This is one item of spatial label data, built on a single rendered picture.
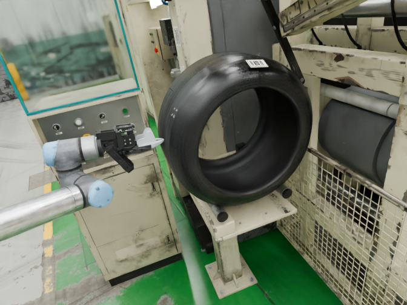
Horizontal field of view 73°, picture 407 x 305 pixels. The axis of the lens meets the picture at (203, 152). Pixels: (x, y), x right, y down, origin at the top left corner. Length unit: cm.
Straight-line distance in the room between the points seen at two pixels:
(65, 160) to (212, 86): 50
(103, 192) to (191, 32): 70
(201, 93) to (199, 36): 40
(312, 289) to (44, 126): 177
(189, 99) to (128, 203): 104
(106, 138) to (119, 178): 76
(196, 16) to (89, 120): 77
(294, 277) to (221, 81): 148
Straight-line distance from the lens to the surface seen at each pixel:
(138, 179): 167
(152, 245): 200
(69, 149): 92
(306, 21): 113
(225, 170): 127
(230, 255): 180
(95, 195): 83
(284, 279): 201
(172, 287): 205
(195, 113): 84
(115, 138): 92
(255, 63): 89
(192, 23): 119
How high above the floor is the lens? 161
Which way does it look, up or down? 28 degrees down
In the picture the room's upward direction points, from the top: 10 degrees counter-clockwise
